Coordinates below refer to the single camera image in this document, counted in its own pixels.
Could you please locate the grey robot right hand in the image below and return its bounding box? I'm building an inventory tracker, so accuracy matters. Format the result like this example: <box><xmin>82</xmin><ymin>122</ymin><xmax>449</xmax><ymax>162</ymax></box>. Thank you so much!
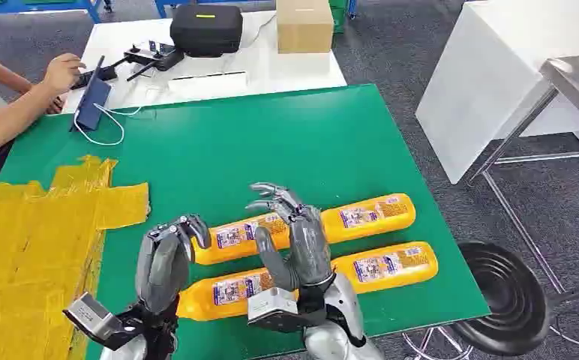
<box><xmin>244</xmin><ymin>182</ymin><xmax>336</xmax><ymax>293</ymax></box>

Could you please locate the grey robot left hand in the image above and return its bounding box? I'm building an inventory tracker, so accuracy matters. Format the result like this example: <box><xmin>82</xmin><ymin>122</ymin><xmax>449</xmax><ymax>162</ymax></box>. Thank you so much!
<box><xmin>134</xmin><ymin>214</ymin><xmax>212</xmax><ymax>315</ymax></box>

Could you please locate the orange drink bottle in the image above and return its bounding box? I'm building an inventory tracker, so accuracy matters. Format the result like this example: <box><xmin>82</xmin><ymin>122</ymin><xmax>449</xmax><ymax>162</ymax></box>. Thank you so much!
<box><xmin>192</xmin><ymin>192</ymin><xmax>417</xmax><ymax>266</ymax></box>
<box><xmin>175</xmin><ymin>241</ymin><xmax>440</xmax><ymax>322</ymax></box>

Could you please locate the green table mat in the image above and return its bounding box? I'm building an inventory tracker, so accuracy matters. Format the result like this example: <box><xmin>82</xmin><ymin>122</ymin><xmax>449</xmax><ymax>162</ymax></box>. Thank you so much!
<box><xmin>0</xmin><ymin>83</ymin><xmax>492</xmax><ymax>360</ymax></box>

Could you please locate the yellow plastic sheet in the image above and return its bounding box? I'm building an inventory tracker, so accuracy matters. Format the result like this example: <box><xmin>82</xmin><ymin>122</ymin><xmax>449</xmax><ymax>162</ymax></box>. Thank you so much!
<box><xmin>0</xmin><ymin>154</ymin><xmax>150</xmax><ymax>360</ymax></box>

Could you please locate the blue tablet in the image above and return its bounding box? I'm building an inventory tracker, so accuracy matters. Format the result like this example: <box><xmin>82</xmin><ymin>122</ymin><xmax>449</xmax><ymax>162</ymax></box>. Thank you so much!
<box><xmin>70</xmin><ymin>55</ymin><xmax>113</xmax><ymax>134</ymax></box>

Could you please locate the person's left hand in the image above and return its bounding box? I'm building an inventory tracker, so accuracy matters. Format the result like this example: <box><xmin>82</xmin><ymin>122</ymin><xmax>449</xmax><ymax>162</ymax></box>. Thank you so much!
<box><xmin>46</xmin><ymin>95</ymin><xmax>66</xmax><ymax>116</ymax></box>

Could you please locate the black round stool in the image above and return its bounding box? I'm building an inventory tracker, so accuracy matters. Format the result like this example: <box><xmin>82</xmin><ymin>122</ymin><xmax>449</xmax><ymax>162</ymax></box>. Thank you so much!
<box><xmin>401</xmin><ymin>241</ymin><xmax>552</xmax><ymax>360</ymax></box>

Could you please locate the black phone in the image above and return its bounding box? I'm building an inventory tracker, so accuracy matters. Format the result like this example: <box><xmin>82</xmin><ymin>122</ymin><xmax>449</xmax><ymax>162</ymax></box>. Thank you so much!
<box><xmin>70</xmin><ymin>65</ymin><xmax>119</xmax><ymax>91</ymax></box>

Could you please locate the black remote controller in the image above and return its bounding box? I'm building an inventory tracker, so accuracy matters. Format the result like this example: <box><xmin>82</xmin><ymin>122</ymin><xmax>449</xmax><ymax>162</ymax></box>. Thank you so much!
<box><xmin>111</xmin><ymin>40</ymin><xmax>187</xmax><ymax>83</ymax></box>

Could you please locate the cardboard box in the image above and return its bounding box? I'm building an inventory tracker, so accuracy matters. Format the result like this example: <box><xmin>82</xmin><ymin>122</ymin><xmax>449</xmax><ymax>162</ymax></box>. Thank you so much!
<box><xmin>275</xmin><ymin>0</ymin><xmax>335</xmax><ymax>55</ymax></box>

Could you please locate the white side table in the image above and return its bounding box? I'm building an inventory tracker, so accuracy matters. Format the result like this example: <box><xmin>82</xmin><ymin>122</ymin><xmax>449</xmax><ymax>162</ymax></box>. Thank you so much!
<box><xmin>414</xmin><ymin>0</ymin><xmax>579</xmax><ymax>185</ymax></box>

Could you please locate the black carry case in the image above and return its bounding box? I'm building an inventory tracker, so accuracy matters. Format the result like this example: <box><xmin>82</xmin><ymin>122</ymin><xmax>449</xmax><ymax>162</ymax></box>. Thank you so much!
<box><xmin>169</xmin><ymin>4</ymin><xmax>245</xmax><ymax>59</ymax></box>

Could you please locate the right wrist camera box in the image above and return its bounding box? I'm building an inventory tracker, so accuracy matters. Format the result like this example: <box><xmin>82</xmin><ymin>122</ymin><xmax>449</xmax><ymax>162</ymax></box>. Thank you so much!
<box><xmin>247</xmin><ymin>286</ymin><xmax>302</xmax><ymax>332</ymax></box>

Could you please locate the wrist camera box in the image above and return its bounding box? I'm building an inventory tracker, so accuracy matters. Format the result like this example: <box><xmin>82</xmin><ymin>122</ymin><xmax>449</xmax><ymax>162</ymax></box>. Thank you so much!
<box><xmin>247</xmin><ymin>286</ymin><xmax>302</xmax><ymax>332</ymax></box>
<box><xmin>62</xmin><ymin>292</ymin><xmax>125</xmax><ymax>345</ymax></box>

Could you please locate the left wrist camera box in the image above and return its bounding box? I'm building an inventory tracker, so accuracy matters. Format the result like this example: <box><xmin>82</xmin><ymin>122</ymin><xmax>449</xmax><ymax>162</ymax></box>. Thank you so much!
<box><xmin>62</xmin><ymin>292</ymin><xmax>125</xmax><ymax>345</ymax></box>

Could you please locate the thin white cable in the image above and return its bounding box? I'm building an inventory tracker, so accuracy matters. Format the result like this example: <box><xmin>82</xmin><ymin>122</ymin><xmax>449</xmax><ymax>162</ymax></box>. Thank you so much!
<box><xmin>241</xmin><ymin>11</ymin><xmax>278</xmax><ymax>51</ymax></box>

